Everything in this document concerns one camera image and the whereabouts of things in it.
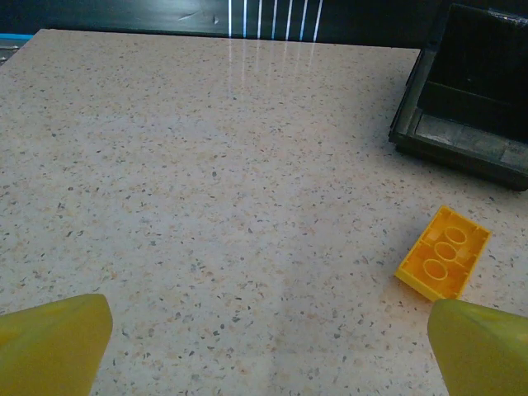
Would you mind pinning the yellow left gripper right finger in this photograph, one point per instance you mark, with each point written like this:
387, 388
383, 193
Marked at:
482, 354

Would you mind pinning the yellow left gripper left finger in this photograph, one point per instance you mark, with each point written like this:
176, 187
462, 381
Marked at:
45, 350

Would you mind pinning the yellow two-by-four lego brick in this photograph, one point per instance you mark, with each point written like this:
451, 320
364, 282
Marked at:
443, 251

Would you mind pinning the black plastic bin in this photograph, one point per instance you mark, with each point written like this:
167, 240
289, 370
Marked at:
453, 136

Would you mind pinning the blue circuit print backdrop panel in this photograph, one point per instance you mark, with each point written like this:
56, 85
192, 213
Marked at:
123, 14

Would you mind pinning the aluminium side rail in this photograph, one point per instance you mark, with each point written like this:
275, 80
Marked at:
6, 51

